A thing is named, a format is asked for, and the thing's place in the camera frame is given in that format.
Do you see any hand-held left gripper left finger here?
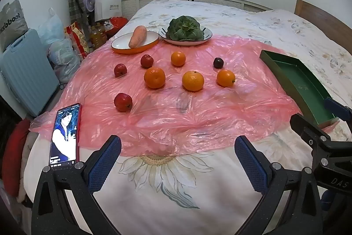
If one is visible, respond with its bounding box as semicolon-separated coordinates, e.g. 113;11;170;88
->
31;135;122;235

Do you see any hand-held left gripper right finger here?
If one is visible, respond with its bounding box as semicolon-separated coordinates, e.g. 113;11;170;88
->
234;135;323;235

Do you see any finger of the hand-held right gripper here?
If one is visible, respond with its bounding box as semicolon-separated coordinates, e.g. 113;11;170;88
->
324;97;352;123
290;113;334;150

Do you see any green tray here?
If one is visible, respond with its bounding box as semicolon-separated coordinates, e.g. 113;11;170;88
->
260;49;340;128

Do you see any red apple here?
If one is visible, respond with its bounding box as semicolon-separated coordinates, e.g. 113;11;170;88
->
140;54;154;68
114;63;128;78
114;93;133;112

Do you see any orange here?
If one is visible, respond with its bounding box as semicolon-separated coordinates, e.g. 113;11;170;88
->
143;67;166;89
216;69;236;87
182;70;205;92
170;51;186;67

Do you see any person's right forearm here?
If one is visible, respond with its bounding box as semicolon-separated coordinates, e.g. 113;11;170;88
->
320;190;334;212

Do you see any smartphone with red case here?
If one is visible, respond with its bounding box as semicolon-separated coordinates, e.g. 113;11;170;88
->
49;103;82;169

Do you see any pink plastic sheet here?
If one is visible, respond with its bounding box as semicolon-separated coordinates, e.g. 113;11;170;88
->
29;34;340;157

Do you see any wooden headboard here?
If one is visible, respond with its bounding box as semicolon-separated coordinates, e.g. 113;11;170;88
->
294;0;352;45

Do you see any red cloth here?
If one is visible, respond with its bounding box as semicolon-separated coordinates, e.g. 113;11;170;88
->
1;119;31;197

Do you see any white plastic bag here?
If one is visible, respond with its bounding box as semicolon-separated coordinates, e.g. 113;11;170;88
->
47;38;81;84

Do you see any light blue suitcase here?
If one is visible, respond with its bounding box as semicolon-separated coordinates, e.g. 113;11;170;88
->
0;28;60;118

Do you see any orange rimmed white plate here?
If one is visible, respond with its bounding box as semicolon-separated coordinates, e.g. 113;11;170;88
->
111;31;160;55

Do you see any yellow and red rice bag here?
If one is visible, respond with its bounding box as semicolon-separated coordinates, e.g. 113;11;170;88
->
64;21;90;59

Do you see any cooking oil bottle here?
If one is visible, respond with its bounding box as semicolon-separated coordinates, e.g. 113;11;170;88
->
90;22;107;52

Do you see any carrot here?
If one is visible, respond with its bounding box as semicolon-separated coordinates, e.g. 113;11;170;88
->
128;26;148;49

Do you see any dark rimmed white plate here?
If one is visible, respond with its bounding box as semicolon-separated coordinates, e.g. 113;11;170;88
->
159;26;213;46

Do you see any red plastic bag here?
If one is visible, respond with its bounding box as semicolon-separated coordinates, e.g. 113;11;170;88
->
103;17;129;39

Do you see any bed with floral bedspread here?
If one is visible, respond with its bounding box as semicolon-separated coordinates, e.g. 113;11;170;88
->
16;0;352;235

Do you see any pale blue plastic bag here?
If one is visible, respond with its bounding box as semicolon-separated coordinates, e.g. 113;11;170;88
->
37;8;65;45

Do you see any green leafy vegetable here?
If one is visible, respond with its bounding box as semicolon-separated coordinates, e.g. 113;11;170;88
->
166;15;204;41

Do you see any white box with fans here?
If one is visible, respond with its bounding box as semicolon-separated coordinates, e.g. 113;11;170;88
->
94;0;122;22

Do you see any grey printed bag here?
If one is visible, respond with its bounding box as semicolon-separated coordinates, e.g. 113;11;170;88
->
0;0;29;51

